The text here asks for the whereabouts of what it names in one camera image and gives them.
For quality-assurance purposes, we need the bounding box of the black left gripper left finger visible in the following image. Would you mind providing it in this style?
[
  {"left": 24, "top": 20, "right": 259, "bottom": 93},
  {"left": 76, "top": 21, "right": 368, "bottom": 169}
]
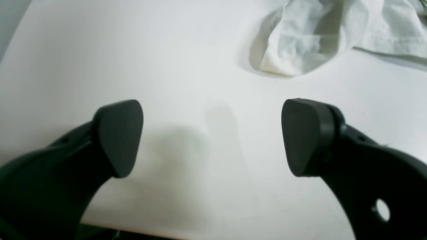
[{"left": 0, "top": 100, "right": 143, "bottom": 240}]

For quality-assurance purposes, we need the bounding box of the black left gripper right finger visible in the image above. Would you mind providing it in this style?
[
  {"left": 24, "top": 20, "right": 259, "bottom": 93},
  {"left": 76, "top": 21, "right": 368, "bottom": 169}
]
[{"left": 282, "top": 98, "right": 427, "bottom": 240}]

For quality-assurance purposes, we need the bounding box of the white printed T-shirt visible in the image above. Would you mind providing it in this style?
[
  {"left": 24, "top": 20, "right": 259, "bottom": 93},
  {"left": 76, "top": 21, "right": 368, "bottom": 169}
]
[{"left": 260, "top": 0, "right": 426, "bottom": 77}]

